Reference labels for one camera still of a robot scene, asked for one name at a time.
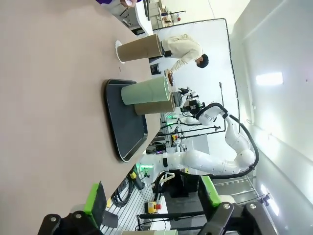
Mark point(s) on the white curved desk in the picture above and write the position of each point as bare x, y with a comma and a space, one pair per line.
143, 17

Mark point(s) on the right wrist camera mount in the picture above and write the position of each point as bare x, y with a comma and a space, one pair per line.
185, 91

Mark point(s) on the person in cream shirt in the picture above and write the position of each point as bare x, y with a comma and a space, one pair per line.
185, 46

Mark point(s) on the yellow emergency stop box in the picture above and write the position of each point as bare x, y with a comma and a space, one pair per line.
151, 206

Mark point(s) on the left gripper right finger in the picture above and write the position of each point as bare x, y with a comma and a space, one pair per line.
207, 193

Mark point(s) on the pale green tall cup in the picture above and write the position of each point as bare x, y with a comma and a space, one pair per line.
146, 91

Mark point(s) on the yellow black table bracket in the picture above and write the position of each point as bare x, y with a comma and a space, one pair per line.
133, 174

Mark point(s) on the brown tall cup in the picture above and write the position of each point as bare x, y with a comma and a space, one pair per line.
156, 109
139, 49

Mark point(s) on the black cabinet box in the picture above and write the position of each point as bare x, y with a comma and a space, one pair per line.
181, 186

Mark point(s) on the white scalloped paper coaster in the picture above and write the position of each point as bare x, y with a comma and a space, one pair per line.
116, 47

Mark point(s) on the ceiling light panel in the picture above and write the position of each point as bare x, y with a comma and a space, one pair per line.
269, 78

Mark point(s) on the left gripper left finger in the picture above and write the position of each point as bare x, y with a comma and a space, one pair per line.
97, 205

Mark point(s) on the black plastic serving tray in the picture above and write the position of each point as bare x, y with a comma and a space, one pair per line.
124, 132

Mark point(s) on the white backdrop screen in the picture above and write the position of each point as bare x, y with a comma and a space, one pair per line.
215, 49

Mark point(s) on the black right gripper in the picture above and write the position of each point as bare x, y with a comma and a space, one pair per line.
193, 106

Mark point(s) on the person's right hand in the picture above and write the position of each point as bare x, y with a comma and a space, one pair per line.
127, 3

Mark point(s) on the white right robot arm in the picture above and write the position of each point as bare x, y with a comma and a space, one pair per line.
207, 161

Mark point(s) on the person in purple hoodie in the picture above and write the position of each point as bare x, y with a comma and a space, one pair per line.
104, 1

